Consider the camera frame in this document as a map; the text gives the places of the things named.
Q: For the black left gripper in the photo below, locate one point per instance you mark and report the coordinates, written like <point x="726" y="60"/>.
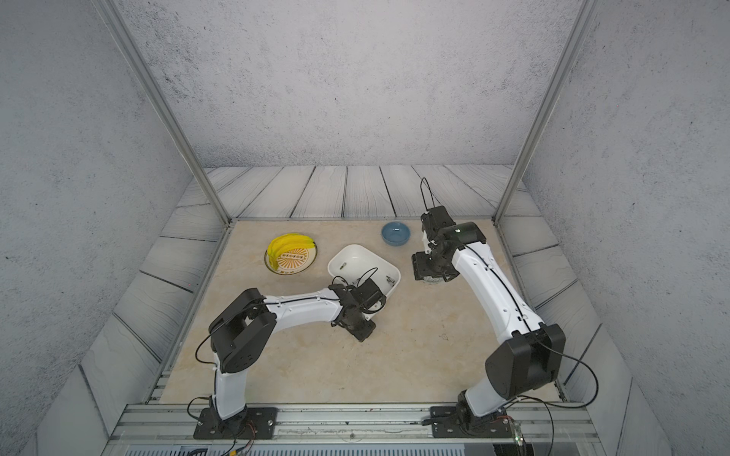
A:
<point x="366" y="333"/>

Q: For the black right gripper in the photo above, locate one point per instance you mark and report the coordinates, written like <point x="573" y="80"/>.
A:
<point x="420" y="268"/>

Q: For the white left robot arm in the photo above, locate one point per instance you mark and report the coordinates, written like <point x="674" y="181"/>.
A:
<point x="239" y="335"/>

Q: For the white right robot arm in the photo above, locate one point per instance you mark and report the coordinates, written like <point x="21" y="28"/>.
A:
<point x="529" y="353"/>

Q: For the white plastic storage box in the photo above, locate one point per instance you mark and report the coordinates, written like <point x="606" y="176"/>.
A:
<point x="355" y="263"/>

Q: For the blue ceramic bowl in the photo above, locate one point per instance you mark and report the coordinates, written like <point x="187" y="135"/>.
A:
<point x="395" y="233"/>

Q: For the sunburst patterned plate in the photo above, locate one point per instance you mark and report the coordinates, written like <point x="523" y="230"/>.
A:
<point x="291" y="256"/>

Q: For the yellow banana bunch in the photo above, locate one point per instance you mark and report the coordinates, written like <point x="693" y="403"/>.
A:
<point x="290" y="246"/>

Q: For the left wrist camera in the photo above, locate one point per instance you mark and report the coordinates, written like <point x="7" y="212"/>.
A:
<point x="369" y="297"/>

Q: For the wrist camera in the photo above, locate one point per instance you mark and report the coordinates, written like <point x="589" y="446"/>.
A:
<point x="434" y="220"/>
<point x="369" y="297"/>

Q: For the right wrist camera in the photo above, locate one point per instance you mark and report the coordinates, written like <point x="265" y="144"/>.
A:
<point x="434" y="220"/>

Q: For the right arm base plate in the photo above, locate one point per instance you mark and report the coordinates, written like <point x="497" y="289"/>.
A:
<point x="458" y="422"/>

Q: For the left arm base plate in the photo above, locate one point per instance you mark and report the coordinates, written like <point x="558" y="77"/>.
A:
<point x="235" y="423"/>

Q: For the aluminium front rail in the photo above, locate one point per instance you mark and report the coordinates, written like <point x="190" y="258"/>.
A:
<point x="355" y="429"/>

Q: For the aluminium frame post right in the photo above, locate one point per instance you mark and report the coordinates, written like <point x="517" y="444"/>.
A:
<point x="559" y="76"/>

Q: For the aluminium frame post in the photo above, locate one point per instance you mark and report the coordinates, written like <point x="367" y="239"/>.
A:
<point x="559" y="76"/>
<point x="126" y="44"/>

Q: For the aluminium frame post left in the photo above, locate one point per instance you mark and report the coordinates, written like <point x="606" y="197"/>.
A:
<point x="126" y="44"/>

